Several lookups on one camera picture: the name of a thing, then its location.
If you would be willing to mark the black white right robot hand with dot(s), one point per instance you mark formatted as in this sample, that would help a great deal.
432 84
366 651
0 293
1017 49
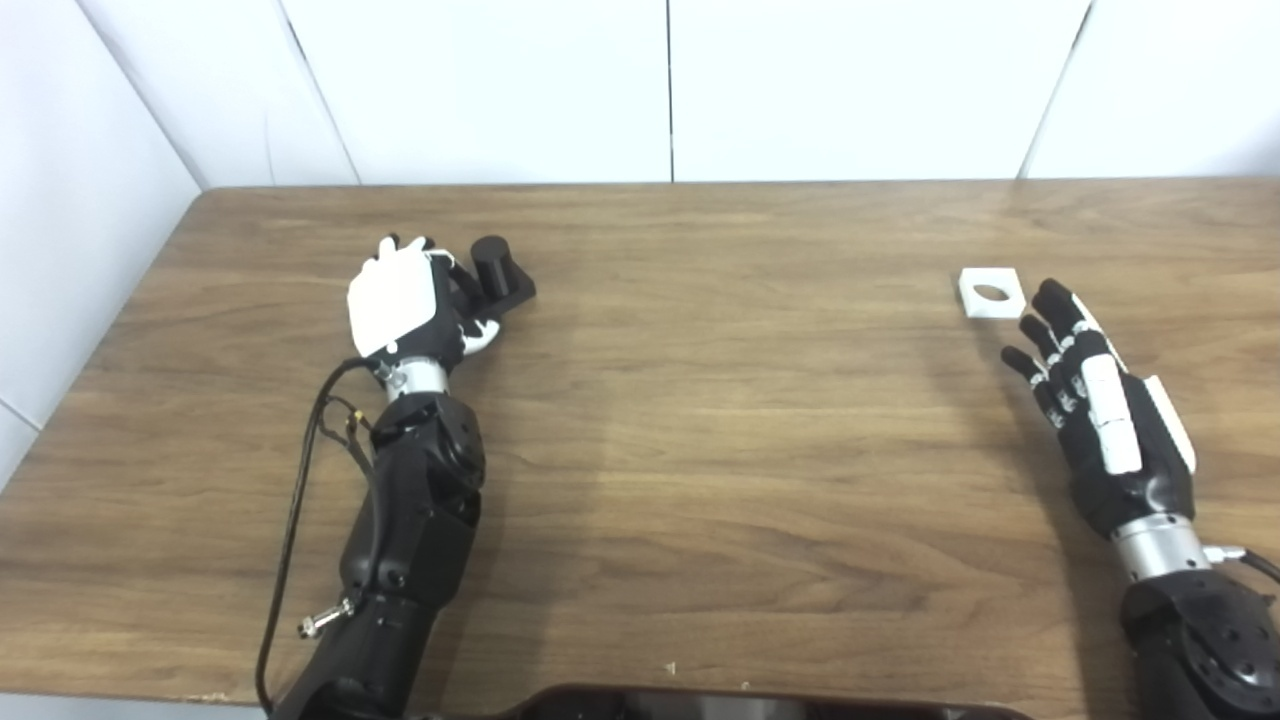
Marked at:
1140 480

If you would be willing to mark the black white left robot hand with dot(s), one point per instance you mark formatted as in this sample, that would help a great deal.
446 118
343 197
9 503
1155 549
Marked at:
390 300

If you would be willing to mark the black peg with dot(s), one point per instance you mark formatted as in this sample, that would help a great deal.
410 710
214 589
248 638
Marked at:
492 262

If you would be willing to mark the white square piece with hole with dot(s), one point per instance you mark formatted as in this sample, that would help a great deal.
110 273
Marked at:
972 300

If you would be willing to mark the dark glossy robot chest panel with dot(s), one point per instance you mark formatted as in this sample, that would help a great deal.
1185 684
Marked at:
720 705

